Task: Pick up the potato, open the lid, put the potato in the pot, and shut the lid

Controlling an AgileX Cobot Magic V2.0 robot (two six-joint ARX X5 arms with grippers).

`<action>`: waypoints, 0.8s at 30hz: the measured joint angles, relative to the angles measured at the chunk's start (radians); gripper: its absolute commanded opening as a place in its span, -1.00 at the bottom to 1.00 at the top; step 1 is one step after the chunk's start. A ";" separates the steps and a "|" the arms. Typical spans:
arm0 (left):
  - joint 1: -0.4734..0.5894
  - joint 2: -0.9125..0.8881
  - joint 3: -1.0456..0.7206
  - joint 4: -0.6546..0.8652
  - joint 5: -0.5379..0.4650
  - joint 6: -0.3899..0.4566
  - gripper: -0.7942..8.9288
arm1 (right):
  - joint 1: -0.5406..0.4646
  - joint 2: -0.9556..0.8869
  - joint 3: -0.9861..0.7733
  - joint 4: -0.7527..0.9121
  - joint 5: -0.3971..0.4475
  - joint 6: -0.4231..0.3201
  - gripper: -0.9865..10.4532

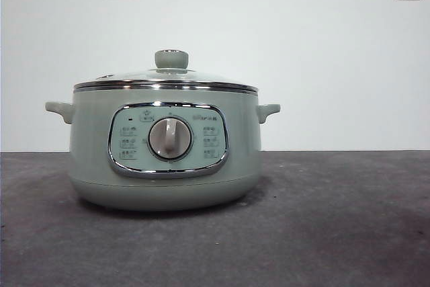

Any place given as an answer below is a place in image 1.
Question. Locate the glass lid with green knob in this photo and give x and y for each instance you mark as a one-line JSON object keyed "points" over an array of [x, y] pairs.
{"points": [[171, 59]]}

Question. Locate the green electric cooking pot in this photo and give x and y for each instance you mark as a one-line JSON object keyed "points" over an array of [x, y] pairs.
{"points": [[90, 139]]}

